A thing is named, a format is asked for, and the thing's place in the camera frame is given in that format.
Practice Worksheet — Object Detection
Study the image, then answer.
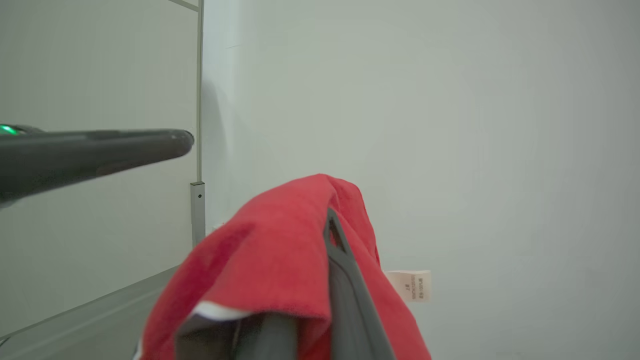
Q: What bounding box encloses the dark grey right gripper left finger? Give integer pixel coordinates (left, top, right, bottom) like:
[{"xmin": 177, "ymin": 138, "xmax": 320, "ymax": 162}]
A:
[{"xmin": 232, "ymin": 314, "xmax": 301, "ymax": 360}]

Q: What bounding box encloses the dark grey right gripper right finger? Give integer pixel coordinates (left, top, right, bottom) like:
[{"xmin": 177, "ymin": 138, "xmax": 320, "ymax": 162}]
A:
[{"xmin": 322, "ymin": 207, "xmax": 397, "ymax": 360}]

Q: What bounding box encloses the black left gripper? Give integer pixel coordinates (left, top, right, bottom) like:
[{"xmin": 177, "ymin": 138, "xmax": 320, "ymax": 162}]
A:
[{"xmin": 0, "ymin": 122, "xmax": 195, "ymax": 207}]

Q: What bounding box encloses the red and white garment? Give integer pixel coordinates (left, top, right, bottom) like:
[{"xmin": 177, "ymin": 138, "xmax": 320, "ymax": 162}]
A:
[{"xmin": 134, "ymin": 173, "xmax": 432, "ymax": 360}]

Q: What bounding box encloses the grey metal partition frame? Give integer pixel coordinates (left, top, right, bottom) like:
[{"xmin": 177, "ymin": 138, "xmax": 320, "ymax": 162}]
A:
[{"xmin": 0, "ymin": 0, "xmax": 207, "ymax": 360}]

